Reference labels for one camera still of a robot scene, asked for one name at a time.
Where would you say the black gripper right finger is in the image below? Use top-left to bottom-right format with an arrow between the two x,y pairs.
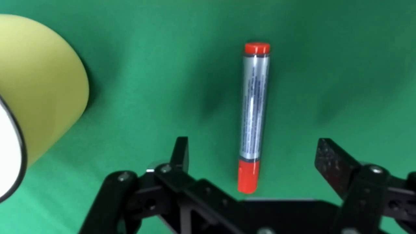
315,138 -> 416,234

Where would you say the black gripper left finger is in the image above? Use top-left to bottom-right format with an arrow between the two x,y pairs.
80,135 -> 238,234

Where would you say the red marker with grey label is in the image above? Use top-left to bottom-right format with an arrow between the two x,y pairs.
237,40 -> 272,195

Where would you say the yellow enamel mug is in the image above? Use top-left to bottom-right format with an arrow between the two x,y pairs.
0,13 -> 91,204

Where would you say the green tablecloth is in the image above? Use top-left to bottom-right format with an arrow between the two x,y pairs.
0,0 -> 416,234

